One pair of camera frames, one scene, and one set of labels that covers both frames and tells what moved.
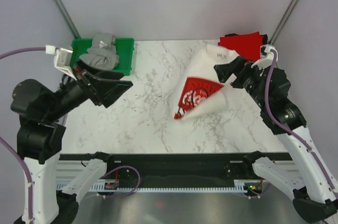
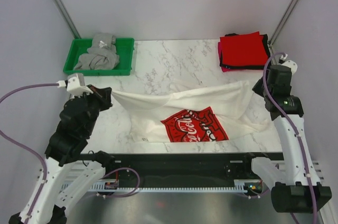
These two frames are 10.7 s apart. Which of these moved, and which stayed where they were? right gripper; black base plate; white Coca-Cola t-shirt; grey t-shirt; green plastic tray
Moved: white Coca-Cola t-shirt; right gripper
Stayed: grey t-shirt; green plastic tray; black base plate
